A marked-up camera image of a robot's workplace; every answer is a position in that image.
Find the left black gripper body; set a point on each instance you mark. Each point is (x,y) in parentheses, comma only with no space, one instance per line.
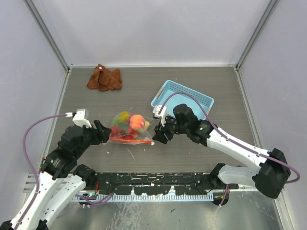
(91,136)

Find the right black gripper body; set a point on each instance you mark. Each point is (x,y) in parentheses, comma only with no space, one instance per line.
(171,127)

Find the red strawberry bunch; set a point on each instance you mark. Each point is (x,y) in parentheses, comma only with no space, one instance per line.
(119,135)

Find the green grape bunch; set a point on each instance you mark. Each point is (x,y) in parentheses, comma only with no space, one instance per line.
(123,126)

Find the clear zip top bag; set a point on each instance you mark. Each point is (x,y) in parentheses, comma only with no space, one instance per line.
(144,136)

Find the orange pink peach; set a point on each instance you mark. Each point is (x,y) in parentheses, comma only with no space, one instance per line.
(137,122)

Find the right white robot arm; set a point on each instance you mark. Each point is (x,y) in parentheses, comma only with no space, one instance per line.
(265,170)

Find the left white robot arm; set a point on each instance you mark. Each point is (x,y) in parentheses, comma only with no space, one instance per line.
(60,178)

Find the brown cloth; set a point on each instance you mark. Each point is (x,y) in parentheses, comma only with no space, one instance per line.
(104,79)

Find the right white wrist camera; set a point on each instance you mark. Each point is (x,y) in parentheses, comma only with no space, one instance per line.
(160,112)

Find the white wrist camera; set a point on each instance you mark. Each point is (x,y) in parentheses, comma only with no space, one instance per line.
(160,112)
(80,118)

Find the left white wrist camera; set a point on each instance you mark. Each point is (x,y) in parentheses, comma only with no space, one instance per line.
(80,118)

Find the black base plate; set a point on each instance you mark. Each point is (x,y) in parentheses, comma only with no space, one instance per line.
(126,183)

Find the white slotted cable duct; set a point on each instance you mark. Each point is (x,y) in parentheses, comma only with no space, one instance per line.
(171,197)

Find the aluminium frame post left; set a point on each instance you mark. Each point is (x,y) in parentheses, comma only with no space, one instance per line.
(46,32)

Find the aluminium frame post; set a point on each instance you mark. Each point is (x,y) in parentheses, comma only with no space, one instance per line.
(257,31)
(46,32)

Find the aluminium frame post right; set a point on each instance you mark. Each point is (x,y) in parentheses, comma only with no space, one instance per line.
(257,31)

